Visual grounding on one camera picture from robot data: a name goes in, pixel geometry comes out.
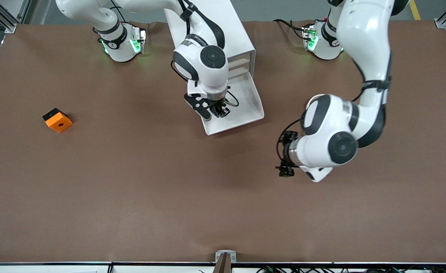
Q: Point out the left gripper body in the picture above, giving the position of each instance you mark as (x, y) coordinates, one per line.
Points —
(286, 151)

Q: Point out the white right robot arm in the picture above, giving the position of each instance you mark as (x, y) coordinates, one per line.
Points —
(207, 68)

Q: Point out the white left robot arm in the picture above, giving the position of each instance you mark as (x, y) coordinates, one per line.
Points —
(363, 38)

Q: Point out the brown table cover mat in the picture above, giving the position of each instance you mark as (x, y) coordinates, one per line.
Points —
(131, 208)

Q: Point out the orange and black block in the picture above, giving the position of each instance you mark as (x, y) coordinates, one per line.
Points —
(59, 123)

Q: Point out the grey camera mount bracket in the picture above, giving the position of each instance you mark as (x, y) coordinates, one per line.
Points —
(222, 263)

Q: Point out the white table edge rail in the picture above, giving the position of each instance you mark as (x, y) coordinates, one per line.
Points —
(55, 268)

